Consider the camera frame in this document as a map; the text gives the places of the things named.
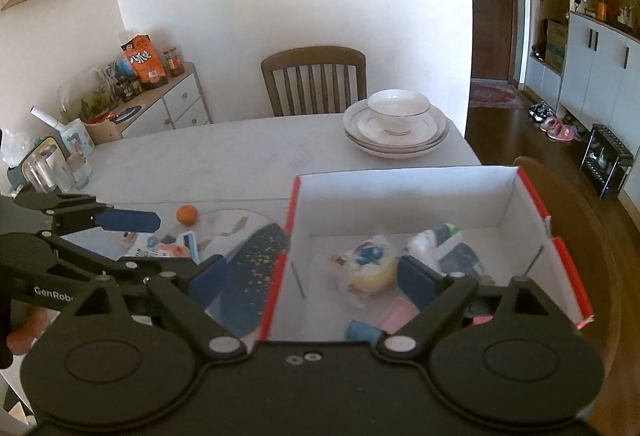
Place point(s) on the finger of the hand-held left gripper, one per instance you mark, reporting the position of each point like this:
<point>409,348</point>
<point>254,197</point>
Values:
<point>100,262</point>
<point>127,220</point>

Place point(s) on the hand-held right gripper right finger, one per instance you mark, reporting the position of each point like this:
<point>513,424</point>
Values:
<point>415,281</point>

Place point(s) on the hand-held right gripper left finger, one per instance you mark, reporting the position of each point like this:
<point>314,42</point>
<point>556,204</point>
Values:
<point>205,281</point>

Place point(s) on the white plastic bag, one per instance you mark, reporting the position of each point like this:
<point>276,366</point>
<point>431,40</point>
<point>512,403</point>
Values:
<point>425,243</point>

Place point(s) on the pink square packet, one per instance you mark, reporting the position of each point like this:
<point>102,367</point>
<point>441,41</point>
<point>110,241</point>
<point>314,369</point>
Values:
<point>395,316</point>

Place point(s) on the blueberry bread packet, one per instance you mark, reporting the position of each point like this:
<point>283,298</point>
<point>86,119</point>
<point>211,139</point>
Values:
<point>370,266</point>

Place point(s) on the silver foil snack bag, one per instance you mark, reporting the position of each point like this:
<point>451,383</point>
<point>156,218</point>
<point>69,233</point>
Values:
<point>467,261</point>

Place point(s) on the red storage box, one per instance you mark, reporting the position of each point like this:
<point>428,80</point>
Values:
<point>400,201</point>

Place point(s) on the white marble desktop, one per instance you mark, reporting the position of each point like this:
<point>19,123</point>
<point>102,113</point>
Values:
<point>225,156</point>

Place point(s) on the person's left hand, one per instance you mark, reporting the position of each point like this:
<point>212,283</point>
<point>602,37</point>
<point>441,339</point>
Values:
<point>22,338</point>

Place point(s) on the white drink pouch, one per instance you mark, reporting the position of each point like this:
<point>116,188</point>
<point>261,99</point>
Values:
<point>189,246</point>

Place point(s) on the dark speckled pouch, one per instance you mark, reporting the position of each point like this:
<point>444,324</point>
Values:
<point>250,281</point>

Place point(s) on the orange fruit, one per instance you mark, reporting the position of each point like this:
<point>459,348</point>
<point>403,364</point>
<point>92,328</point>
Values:
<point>187,214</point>

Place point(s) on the clear drinking glass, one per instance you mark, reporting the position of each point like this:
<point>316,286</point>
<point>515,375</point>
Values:
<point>79,172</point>

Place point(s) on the wooden tray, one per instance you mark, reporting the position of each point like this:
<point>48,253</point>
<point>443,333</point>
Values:
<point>102,132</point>

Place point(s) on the white printed mug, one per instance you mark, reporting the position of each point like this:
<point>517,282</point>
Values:
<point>79,141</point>

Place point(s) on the round dark mat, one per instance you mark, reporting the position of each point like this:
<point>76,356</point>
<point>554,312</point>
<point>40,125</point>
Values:
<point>126,113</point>

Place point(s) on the white sideboard with wooden top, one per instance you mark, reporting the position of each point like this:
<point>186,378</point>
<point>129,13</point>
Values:
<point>185,106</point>

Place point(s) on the white plate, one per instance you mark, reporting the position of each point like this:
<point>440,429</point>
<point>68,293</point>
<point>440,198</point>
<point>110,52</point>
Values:
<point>357,124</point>
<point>400,152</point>

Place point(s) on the rolled white paper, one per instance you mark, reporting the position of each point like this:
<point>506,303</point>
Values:
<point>46,119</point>

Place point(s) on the dark jar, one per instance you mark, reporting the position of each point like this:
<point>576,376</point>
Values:
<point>129,89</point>

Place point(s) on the glass dome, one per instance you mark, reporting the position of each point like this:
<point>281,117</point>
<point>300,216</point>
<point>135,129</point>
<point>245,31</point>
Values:
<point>85,91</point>

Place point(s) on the orange snack bag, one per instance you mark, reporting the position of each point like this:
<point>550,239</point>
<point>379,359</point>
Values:
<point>145,64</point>

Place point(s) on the red-lidded jar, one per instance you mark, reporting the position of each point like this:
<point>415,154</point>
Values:
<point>173,62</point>

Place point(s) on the white bowl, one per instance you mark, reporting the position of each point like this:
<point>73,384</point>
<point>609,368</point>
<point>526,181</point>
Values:
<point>400,109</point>

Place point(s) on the patterned door rug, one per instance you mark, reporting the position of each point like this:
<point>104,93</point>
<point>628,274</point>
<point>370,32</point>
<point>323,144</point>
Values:
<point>497,95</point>

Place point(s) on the pink shoes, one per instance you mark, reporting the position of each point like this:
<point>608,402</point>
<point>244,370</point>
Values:
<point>560,130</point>

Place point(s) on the dark shoes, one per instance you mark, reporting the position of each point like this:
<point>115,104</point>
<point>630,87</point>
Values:
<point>540,111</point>

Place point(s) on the black metal rack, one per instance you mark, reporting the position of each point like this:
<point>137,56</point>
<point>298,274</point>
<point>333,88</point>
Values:
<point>607,161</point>

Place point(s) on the brown slatted wooden chair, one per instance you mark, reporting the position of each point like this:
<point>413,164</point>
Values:
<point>312,59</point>

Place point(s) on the brown wooden door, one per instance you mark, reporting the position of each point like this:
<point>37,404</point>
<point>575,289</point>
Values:
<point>492,31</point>

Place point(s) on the cardboard box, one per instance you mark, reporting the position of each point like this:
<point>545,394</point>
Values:
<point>556,44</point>

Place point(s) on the white and wood wall cabinet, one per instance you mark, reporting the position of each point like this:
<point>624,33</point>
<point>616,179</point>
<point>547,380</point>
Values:
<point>600,51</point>

